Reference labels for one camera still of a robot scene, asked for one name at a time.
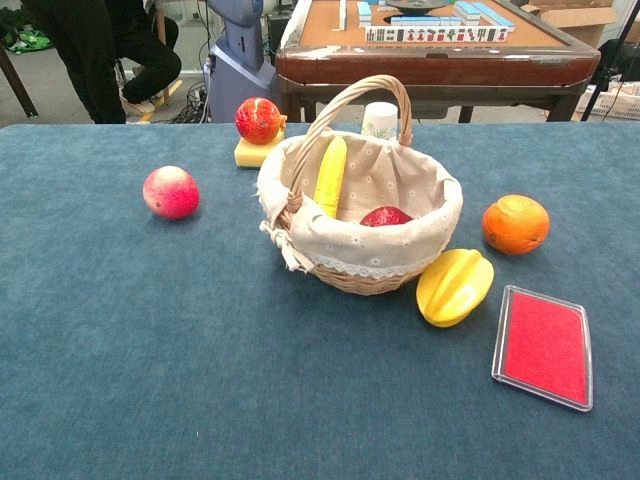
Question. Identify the orange fruit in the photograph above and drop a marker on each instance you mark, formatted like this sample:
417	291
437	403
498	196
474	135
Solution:
515	224

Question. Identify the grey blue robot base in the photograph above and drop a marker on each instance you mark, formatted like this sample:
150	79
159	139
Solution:
240	60

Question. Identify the wicker basket with cloth liner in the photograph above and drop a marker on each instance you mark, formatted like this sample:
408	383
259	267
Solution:
370	240

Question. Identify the yellow banana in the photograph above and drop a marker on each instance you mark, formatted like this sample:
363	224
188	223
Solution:
332	175

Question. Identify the dark red fruit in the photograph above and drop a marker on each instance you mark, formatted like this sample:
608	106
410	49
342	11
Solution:
386	217

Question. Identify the yellow sponge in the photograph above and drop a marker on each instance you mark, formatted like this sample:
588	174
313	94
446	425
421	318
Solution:
252	151

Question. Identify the red pomegranate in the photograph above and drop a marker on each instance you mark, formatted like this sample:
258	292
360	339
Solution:
258	121

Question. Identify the white paper cup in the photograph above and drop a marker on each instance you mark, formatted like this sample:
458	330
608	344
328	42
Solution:
380	119

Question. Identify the yellow starfruit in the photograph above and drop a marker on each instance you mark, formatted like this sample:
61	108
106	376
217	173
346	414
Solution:
454	287

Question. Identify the pink red peach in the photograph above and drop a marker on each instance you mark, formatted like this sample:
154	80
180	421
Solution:
171	192

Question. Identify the blue table cloth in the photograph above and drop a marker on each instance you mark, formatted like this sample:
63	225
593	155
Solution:
200	350

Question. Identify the brown mahjong table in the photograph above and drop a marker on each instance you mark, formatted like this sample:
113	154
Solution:
435	60

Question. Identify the row of mahjong tiles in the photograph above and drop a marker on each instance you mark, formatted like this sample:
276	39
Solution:
436	34

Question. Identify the red ink pad clear case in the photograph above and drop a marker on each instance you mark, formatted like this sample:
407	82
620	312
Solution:
546	347

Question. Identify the person in black trousers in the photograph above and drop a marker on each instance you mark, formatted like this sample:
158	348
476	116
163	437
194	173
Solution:
100	55

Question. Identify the white plastic crate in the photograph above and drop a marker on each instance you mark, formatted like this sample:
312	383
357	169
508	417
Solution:
612	102

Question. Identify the black tripod leg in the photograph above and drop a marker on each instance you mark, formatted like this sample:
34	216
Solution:
607	65

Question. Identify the cardboard box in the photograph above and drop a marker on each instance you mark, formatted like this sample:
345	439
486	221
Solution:
580	20

